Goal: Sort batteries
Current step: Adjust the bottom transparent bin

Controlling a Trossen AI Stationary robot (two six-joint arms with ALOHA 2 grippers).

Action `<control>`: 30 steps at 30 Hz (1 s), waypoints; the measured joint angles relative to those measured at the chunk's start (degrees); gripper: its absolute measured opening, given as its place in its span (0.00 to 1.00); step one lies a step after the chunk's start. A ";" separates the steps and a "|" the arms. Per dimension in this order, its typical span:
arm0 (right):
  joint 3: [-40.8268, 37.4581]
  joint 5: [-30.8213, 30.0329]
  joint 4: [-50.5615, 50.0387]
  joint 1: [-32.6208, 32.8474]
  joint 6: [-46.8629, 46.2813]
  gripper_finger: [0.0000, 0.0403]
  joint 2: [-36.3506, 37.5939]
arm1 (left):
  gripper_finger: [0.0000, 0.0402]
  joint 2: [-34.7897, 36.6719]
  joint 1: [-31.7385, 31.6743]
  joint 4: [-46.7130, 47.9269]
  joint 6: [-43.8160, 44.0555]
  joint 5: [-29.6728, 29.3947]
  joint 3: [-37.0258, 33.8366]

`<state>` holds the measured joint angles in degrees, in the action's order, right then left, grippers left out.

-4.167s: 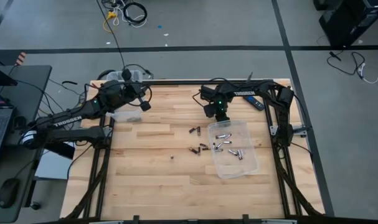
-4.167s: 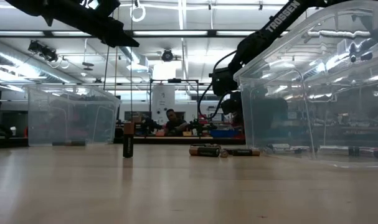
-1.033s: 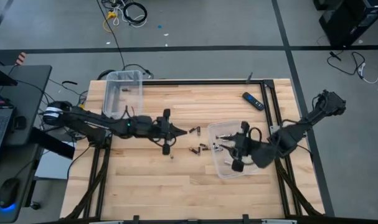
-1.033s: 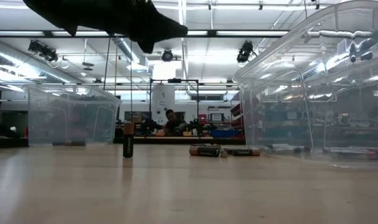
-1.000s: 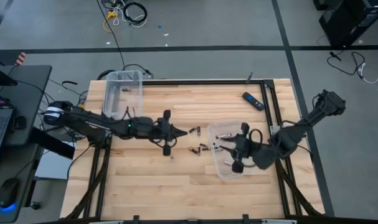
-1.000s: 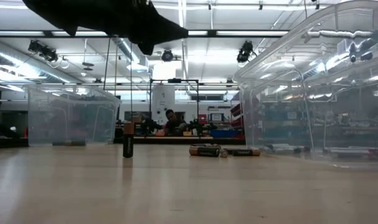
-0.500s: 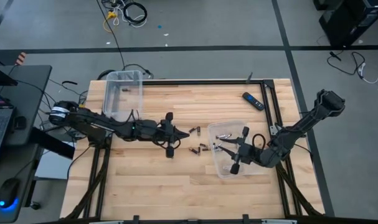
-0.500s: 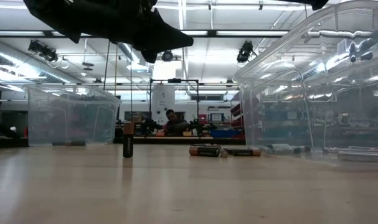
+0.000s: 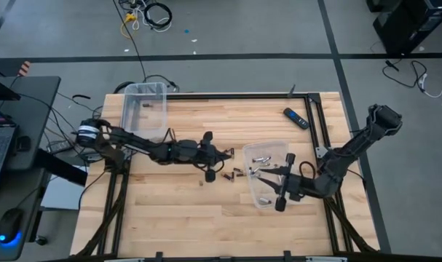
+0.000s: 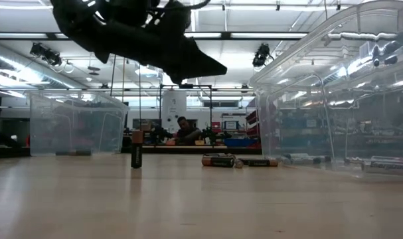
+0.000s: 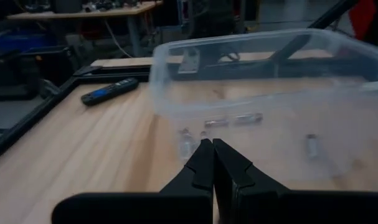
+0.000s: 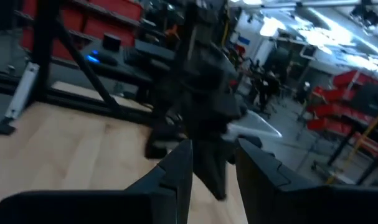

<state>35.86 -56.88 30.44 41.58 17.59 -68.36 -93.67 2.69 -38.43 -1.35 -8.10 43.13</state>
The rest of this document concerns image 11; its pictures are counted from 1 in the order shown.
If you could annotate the red plastic object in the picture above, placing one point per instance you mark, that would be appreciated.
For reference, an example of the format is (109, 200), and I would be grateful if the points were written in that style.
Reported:
(363, 17)

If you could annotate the black aluminium table frame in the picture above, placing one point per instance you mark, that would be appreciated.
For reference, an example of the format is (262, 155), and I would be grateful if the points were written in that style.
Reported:
(30, 119)

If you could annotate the blue storage tote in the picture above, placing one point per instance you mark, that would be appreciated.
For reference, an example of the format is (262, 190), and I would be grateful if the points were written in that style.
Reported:
(20, 42)

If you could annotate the black mesh computer case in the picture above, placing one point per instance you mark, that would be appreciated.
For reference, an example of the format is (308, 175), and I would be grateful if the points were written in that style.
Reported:
(11, 77)

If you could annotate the grey metal post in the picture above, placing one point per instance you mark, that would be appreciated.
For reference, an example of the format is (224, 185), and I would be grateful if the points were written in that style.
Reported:
(49, 88)

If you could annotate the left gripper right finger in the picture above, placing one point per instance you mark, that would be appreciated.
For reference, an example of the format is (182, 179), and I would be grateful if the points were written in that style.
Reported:
(244, 199)

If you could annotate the clear plastic bin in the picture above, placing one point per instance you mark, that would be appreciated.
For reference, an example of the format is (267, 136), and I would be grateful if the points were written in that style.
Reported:
(163, 93)

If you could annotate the black remote control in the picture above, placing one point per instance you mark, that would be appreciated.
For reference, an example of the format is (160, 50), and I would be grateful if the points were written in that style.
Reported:
(109, 91)

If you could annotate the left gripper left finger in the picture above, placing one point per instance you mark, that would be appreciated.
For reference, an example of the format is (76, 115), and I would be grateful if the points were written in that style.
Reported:
(188, 199)

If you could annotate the wooden workbench with equipment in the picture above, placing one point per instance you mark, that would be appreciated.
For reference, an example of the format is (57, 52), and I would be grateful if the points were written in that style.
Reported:
(83, 13)

